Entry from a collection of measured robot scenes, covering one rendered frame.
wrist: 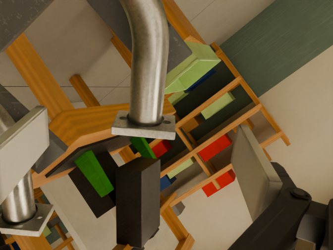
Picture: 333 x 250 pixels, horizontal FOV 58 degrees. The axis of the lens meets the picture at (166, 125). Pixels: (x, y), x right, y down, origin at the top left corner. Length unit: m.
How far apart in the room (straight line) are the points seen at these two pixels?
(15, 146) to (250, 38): 5.95
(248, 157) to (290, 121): 5.87
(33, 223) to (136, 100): 0.17
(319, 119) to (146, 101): 5.88
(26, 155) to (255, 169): 0.13
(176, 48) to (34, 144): 0.16
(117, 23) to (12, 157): 0.16
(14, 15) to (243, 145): 0.23
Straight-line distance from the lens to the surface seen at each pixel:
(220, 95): 5.47
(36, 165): 0.33
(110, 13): 0.29
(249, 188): 0.18
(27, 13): 0.32
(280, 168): 0.18
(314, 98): 6.06
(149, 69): 0.24
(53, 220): 6.66
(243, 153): 0.19
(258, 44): 6.05
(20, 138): 0.18
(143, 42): 0.24
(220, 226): 6.70
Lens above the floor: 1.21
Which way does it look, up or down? 5 degrees down
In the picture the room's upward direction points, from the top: 145 degrees clockwise
